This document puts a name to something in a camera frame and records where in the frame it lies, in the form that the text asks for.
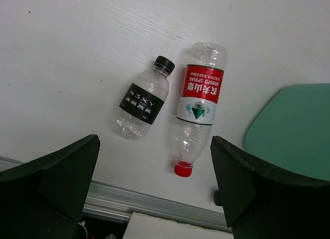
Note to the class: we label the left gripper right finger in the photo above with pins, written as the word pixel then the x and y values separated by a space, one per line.
pixel 261 200

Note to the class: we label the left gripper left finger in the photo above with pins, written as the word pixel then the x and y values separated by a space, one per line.
pixel 44 198

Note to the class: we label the small black label bottle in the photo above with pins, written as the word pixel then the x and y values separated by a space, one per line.
pixel 144 100

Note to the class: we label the green plastic bin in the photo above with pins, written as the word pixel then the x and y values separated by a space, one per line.
pixel 292 131

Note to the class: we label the red label water bottle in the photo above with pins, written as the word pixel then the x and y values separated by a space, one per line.
pixel 197 104

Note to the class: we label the aluminium table edge rail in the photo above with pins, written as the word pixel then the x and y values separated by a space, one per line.
pixel 117 203

